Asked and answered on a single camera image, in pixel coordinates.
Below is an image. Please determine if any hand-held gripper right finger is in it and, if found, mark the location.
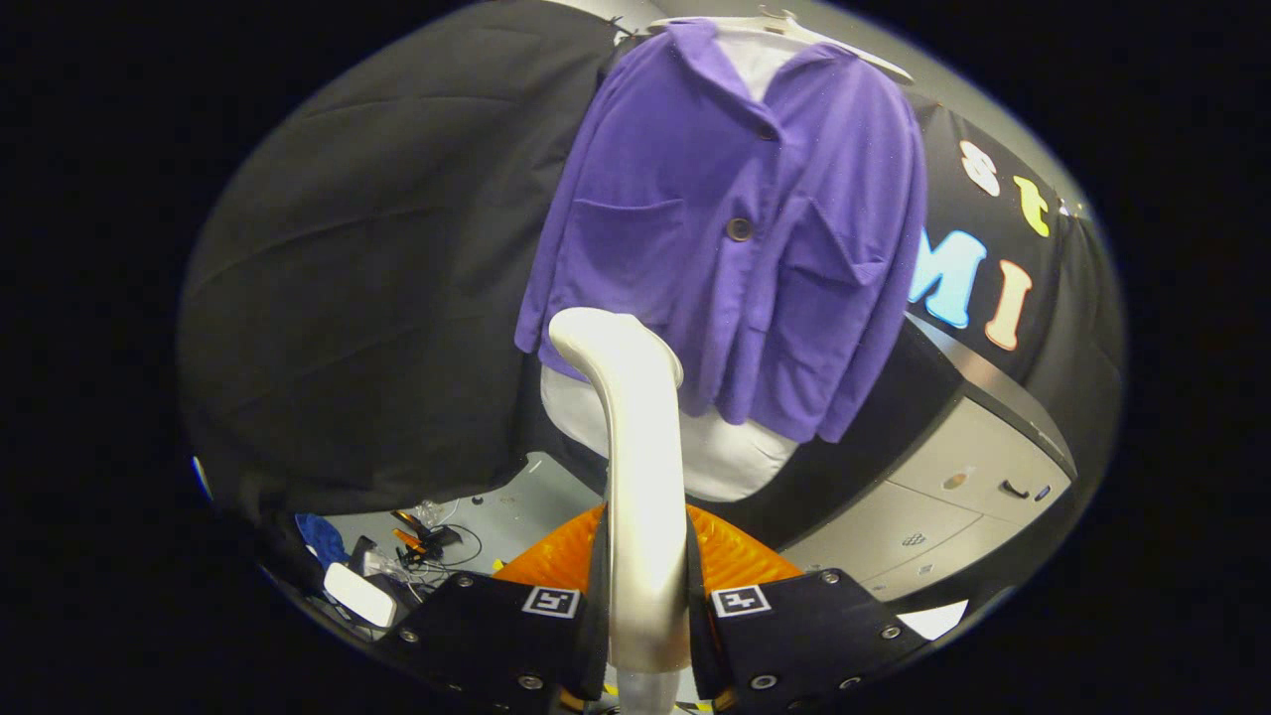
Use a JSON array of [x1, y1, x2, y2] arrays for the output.
[[685, 504, 929, 715]]

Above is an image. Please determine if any white sheet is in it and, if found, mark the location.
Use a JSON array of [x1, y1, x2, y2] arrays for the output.
[[899, 599, 969, 642]]

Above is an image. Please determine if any small white box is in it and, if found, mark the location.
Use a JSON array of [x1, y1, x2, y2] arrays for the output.
[[323, 563, 398, 629]]

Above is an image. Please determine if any purple jacket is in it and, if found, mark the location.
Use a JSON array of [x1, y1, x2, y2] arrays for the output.
[[514, 18, 929, 445]]

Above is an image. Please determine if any orange and black tool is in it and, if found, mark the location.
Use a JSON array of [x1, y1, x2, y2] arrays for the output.
[[390, 509, 463, 559]]

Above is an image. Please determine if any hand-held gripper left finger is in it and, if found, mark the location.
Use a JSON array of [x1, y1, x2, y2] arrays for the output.
[[382, 504, 612, 715]]

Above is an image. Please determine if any black cable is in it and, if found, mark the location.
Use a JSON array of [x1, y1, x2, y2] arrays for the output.
[[397, 497, 485, 589]]

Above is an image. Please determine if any white clothes hanger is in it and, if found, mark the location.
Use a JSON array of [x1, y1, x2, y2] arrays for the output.
[[650, 8, 915, 83]]

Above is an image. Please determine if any grey drawer cabinet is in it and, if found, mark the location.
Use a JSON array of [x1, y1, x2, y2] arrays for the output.
[[715, 313, 1078, 607]]

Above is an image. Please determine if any blue cloth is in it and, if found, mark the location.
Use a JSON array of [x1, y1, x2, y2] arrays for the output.
[[295, 513, 349, 567]]

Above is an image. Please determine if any white garment steamer head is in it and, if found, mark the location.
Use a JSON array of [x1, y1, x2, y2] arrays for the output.
[[548, 308, 693, 674]]

